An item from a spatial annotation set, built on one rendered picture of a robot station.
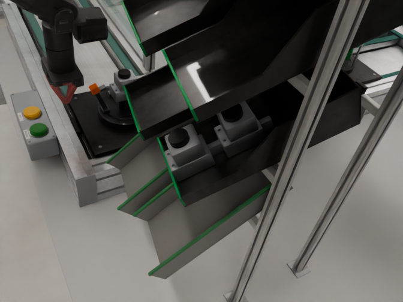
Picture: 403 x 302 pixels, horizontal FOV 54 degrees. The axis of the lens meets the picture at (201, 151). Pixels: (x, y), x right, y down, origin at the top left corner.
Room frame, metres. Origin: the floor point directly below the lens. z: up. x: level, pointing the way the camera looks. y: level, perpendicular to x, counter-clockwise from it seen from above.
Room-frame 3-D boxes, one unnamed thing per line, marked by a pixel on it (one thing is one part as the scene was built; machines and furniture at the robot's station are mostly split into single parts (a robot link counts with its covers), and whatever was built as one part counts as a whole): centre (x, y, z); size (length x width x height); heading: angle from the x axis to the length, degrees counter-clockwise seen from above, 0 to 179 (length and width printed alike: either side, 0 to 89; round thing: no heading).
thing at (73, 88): (0.73, 0.34, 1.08); 0.07 x 0.07 x 0.09; 36
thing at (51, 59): (0.72, 0.33, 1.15); 0.10 x 0.07 x 0.07; 36
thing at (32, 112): (0.74, 0.44, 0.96); 0.04 x 0.04 x 0.02
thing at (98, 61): (1.06, 0.37, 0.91); 0.84 x 0.28 x 0.10; 35
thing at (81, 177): (0.93, 0.50, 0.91); 0.89 x 0.06 x 0.11; 35
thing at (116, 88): (0.80, 0.21, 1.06); 0.08 x 0.04 x 0.07; 126
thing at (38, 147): (0.74, 0.44, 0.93); 0.21 x 0.07 x 0.06; 35
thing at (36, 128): (0.68, 0.40, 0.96); 0.04 x 0.04 x 0.02
